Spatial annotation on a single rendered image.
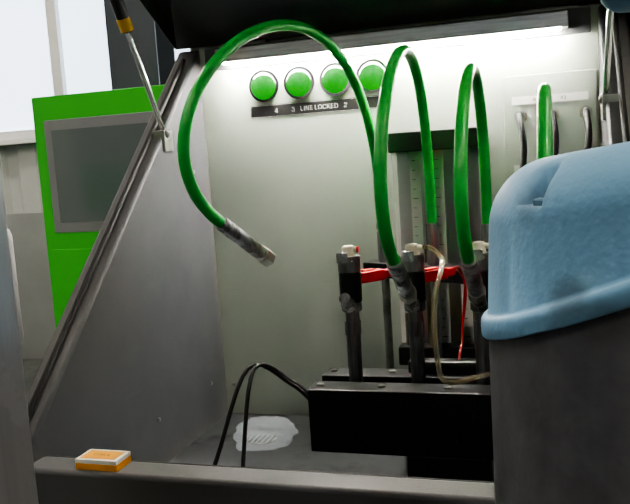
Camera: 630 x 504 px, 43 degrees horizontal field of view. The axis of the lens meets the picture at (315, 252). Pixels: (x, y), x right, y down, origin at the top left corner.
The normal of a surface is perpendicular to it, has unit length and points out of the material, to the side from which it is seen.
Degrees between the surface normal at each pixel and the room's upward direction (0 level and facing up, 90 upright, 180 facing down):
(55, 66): 90
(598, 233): 88
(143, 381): 90
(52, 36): 90
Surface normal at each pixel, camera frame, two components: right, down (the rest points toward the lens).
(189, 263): 0.95, -0.03
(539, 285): -0.90, 0.07
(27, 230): -0.20, 0.13
